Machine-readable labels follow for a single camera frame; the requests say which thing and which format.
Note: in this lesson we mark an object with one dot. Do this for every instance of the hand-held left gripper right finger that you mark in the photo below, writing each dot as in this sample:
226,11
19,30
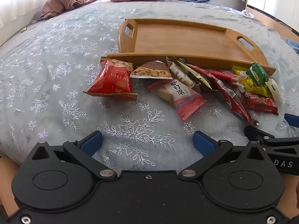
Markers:
203,142

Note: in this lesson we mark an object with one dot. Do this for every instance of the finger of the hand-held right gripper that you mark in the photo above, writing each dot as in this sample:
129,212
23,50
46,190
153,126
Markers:
259,135
293,121

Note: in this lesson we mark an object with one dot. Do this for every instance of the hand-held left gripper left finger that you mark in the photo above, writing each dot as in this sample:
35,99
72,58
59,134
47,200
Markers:
92,142

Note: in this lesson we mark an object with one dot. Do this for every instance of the red bar snack packet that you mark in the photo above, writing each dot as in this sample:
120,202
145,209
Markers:
261,103

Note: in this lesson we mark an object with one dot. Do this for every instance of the long dark red snack packet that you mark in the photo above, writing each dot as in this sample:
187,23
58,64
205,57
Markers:
236,100

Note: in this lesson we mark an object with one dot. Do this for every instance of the yellow snack packet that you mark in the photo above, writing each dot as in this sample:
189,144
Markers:
255,89

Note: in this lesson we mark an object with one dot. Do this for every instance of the pink cake snack packet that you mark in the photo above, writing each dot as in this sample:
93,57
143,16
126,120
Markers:
182,98

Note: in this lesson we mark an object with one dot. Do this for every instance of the green snack packet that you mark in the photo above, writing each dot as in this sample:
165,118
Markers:
258,73

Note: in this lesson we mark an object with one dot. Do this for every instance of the gold snack packet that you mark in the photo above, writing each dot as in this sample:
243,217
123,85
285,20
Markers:
198,75

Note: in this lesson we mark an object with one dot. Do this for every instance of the large red peanut packet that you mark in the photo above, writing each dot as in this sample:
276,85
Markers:
112,78

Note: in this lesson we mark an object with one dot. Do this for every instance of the slim red snack packet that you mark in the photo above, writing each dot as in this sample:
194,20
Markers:
224,74

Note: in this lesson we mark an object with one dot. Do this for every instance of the peanut print snack packet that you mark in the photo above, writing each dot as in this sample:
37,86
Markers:
151,71

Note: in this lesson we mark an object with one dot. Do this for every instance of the wooden tray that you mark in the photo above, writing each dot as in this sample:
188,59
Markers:
182,39

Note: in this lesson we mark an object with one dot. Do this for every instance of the blue cloth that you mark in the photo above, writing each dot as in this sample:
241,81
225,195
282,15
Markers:
293,46

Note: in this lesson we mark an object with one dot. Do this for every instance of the white crumpled plastic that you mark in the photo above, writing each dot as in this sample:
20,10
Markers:
248,14

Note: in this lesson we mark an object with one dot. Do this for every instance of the mauve crumpled cloth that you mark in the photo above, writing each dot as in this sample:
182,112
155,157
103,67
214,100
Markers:
60,4

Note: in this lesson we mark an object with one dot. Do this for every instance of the white sheer curtain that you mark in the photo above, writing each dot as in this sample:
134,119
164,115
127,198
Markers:
23,0

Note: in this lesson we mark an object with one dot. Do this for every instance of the wooden bed frame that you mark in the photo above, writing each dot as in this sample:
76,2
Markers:
268,19

